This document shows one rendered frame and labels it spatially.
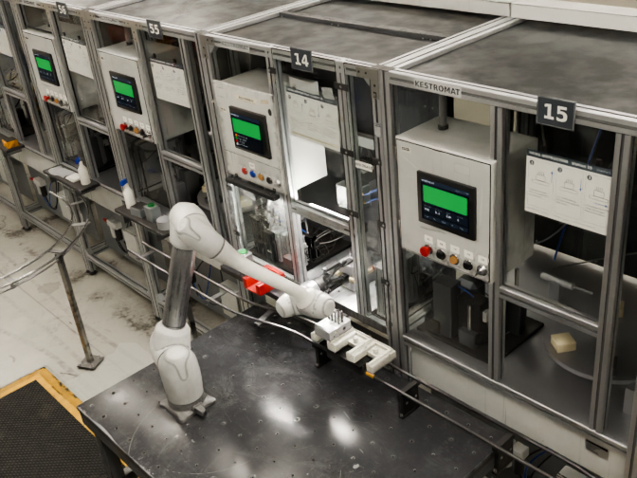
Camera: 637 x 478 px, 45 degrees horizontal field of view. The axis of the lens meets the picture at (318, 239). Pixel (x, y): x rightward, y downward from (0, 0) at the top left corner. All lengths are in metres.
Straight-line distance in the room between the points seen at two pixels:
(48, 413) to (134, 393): 1.25
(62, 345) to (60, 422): 0.78
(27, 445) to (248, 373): 1.53
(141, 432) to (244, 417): 0.42
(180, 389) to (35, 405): 1.70
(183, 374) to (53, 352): 2.11
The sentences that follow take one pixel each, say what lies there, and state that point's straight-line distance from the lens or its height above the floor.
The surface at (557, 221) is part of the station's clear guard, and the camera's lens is 2.51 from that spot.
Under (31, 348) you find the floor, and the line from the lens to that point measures 5.36.
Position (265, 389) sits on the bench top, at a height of 0.68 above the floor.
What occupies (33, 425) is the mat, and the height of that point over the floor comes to 0.01.
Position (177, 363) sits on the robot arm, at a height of 0.93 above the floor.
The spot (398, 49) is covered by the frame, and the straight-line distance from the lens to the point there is 3.06.
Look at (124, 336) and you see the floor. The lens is 5.19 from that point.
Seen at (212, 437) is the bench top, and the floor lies 0.68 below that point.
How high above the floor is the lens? 2.83
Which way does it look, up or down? 29 degrees down
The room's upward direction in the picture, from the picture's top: 6 degrees counter-clockwise
